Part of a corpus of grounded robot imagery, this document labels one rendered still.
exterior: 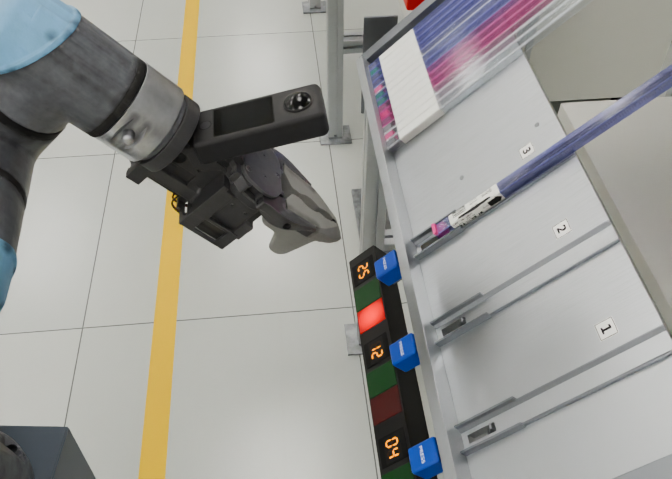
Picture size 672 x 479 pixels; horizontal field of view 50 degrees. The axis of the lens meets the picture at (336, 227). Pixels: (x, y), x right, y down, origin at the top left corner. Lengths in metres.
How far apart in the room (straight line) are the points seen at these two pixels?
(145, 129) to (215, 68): 1.79
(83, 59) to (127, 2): 2.25
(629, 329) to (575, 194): 0.15
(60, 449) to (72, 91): 0.44
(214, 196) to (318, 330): 0.98
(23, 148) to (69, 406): 1.02
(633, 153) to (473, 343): 0.53
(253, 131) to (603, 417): 0.35
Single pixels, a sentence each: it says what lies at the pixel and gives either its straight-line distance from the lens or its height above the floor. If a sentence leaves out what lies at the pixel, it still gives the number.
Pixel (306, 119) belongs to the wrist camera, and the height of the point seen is 0.92.
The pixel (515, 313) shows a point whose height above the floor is 0.78.
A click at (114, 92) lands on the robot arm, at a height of 0.96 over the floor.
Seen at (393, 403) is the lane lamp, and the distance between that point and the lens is 0.72.
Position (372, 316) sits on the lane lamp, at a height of 0.66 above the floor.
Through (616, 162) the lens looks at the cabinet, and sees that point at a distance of 1.09.
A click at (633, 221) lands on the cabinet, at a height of 0.62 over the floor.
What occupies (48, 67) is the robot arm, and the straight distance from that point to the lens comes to 0.57.
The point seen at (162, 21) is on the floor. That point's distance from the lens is 2.67.
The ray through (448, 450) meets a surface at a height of 0.73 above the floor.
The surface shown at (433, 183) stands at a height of 0.75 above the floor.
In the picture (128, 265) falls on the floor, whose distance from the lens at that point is 1.77.
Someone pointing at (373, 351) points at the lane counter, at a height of 0.66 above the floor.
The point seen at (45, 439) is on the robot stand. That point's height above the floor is 0.55.
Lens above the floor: 1.28
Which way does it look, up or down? 46 degrees down
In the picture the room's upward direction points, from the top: straight up
